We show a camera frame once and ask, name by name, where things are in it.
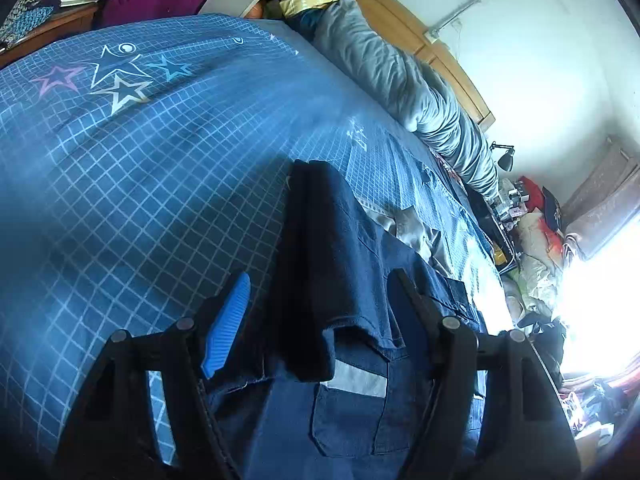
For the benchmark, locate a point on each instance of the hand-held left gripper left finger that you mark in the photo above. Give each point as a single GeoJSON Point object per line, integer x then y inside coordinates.
{"type": "Point", "coordinates": [227, 325]}

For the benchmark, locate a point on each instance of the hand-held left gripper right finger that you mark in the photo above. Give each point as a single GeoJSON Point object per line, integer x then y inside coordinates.
{"type": "Point", "coordinates": [417, 310]}

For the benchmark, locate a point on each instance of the dark blue denim pants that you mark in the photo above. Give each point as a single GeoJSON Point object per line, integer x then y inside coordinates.
{"type": "Point", "coordinates": [340, 260]}

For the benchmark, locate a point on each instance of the light grey cloth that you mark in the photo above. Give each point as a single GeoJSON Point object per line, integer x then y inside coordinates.
{"type": "Point", "coordinates": [410, 227]}

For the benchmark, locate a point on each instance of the dark bedside table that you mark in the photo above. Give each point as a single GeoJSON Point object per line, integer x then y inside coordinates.
{"type": "Point", "coordinates": [492, 225]}

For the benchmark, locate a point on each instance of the pile of pale quilts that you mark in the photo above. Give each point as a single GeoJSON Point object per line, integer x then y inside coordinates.
{"type": "Point", "coordinates": [535, 255]}

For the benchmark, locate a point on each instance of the blue checked star bed sheet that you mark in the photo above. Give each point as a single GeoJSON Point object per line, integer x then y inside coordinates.
{"type": "Point", "coordinates": [150, 185]}

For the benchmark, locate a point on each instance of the red cloth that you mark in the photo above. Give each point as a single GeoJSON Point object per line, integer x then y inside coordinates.
{"type": "Point", "coordinates": [530, 192]}

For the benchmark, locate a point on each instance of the black desk lamp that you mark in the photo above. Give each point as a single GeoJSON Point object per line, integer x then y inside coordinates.
{"type": "Point", "coordinates": [505, 160]}

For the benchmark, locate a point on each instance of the grey-brown curtain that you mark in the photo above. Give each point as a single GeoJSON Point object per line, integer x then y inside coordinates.
{"type": "Point", "coordinates": [600, 210]}

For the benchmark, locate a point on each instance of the wooden headboard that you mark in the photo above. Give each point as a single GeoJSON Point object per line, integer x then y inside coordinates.
{"type": "Point", "coordinates": [470, 90]}

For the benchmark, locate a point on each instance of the grey quilt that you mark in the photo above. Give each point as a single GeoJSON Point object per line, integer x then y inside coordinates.
{"type": "Point", "coordinates": [400, 80]}

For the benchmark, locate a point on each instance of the yellow cloth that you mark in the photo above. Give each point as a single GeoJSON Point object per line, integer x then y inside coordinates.
{"type": "Point", "coordinates": [310, 0]}

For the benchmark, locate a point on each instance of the wooden cabinet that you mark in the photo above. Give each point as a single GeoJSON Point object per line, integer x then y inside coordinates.
{"type": "Point", "coordinates": [60, 22]}

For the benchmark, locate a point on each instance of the patterned knit cloth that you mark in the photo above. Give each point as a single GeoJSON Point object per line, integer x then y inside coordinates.
{"type": "Point", "coordinates": [30, 10]}

